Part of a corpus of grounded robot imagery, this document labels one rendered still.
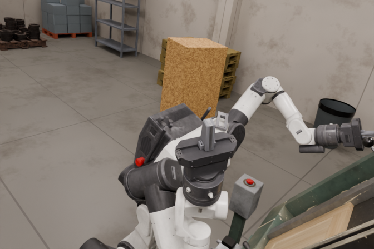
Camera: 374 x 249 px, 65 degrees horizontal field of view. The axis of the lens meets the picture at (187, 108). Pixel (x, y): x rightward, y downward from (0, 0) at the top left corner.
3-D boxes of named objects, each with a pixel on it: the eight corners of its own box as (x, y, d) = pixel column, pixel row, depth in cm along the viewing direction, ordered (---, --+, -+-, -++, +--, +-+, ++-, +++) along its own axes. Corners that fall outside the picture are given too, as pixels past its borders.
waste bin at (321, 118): (345, 145, 415) (361, 108, 391) (332, 154, 386) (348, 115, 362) (315, 131, 445) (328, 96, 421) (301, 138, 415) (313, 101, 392)
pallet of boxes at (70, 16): (79, 31, 842) (78, -7, 799) (92, 36, 801) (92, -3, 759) (42, 32, 769) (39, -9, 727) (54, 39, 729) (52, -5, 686)
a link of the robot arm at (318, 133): (330, 124, 122) (303, 125, 129) (323, 124, 114) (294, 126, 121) (333, 152, 121) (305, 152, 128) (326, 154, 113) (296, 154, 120)
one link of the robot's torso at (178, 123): (107, 175, 114) (138, 112, 93) (165, 144, 139) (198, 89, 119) (156, 237, 105) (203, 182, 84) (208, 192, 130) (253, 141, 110)
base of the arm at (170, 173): (129, 210, 87) (118, 173, 88) (152, 198, 98) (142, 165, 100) (171, 199, 81) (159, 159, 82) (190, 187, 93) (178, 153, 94)
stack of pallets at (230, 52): (233, 98, 525) (243, 51, 490) (204, 108, 468) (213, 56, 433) (185, 77, 594) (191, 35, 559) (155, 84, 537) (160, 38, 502)
